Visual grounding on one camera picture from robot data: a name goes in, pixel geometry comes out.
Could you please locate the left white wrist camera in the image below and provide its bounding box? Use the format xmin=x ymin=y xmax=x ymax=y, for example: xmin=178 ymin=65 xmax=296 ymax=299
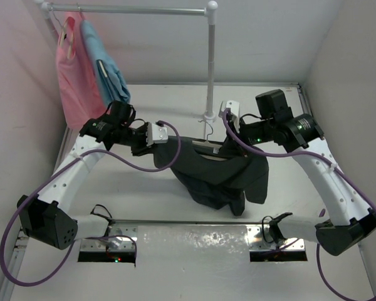
xmin=147 ymin=123 xmax=169 ymax=147

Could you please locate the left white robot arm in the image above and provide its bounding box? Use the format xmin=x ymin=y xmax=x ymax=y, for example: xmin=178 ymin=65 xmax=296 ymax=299
xmin=17 ymin=102 xmax=167 ymax=250

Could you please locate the blue shirt wooden hanger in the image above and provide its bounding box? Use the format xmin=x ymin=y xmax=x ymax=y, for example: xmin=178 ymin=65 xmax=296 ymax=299
xmin=97 ymin=60 xmax=108 ymax=78

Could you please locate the beige wooden hanger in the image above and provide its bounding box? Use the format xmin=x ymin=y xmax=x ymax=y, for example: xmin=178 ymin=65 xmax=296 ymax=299
xmin=191 ymin=120 xmax=236 ymax=161

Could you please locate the pink t shirt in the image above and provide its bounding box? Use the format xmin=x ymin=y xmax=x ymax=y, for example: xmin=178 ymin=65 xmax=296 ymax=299
xmin=56 ymin=12 xmax=106 ymax=130

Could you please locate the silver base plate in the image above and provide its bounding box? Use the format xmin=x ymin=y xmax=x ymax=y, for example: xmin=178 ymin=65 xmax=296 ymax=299
xmin=80 ymin=223 xmax=305 ymax=252

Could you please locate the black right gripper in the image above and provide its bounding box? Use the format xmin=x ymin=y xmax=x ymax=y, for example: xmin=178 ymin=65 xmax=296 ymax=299
xmin=219 ymin=114 xmax=274 ymax=157

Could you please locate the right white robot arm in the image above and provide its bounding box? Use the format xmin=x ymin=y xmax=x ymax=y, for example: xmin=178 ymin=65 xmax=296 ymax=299
xmin=219 ymin=90 xmax=376 ymax=256

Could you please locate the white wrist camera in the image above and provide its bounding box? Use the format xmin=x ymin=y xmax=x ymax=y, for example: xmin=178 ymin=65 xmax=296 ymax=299
xmin=218 ymin=100 xmax=240 ymax=132
xmin=147 ymin=123 xmax=169 ymax=147

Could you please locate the white clothes rack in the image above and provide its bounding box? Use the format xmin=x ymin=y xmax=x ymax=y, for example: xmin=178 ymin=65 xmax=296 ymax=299
xmin=34 ymin=0 xmax=219 ymax=142

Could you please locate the pink shirt wooden hanger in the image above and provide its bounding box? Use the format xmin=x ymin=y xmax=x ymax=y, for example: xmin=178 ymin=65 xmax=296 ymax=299
xmin=52 ymin=12 xmax=76 ymax=60

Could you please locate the dark grey t shirt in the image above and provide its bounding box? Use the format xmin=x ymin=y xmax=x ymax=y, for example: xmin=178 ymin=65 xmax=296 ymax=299
xmin=170 ymin=137 xmax=269 ymax=216

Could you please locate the light blue t shirt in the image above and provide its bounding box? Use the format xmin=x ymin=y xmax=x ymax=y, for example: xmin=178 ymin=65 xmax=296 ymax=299
xmin=80 ymin=20 xmax=131 ymax=107

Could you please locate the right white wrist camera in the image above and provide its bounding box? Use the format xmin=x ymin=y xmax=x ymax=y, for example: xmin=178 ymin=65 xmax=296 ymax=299
xmin=218 ymin=100 xmax=240 ymax=132

